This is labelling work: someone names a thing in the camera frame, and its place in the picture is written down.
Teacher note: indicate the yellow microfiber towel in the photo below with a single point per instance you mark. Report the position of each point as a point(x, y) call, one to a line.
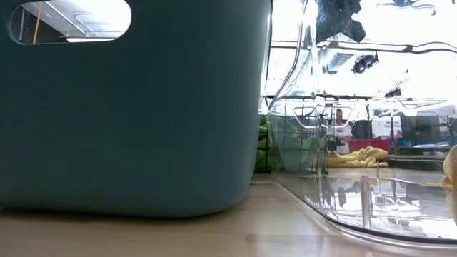
point(360, 157)
point(450, 167)

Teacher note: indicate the green microfiber towel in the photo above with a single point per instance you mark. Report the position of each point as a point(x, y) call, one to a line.
point(262, 157)

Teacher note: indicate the person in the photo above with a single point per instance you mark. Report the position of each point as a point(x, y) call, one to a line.
point(344, 133)

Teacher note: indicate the clear plastic bin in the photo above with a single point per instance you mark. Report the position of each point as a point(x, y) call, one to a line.
point(392, 214)

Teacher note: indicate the teal plastic basket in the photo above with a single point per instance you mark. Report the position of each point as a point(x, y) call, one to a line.
point(143, 125)

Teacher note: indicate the black aluminium table frame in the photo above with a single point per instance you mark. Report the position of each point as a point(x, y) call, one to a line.
point(414, 164)

